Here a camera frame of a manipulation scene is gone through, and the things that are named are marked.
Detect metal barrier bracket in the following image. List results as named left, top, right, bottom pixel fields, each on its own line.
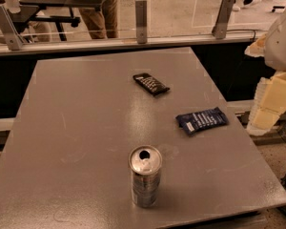
left=212, top=0, right=235, bottom=39
left=135, top=0, right=147, bottom=44
left=0, top=4, right=24, bottom=51

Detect black desk stand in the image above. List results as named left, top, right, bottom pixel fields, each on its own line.
left=7, top=0, right=104, bottom=41

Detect silver redbull can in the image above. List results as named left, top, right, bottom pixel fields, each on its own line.
left=129, top=145, right=162, bottom=208

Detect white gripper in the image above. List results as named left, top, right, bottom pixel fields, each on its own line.
left=244, top=8, right=286, bottom=135

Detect right metal barrier bracket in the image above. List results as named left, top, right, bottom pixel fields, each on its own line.
left=212, top=0, right=235, bottom=39

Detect middle metal barrier bracket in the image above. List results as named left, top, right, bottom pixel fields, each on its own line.
left=135, top=0, right=147, bottom=44

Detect blue snack bar wrapper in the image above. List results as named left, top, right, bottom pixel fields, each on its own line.
left=175, top=107, right=229, bottom=136

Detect person in khaki trousers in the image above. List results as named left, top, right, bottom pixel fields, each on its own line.
left=79, top=0, right=118, bottom=39

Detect black snack bar wrapper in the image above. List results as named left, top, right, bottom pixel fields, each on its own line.
left=133, top=73, right=170, bottom=96

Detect left metal barrier bracket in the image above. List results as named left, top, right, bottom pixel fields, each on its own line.
left=0, top=4, right=24, bottom=51

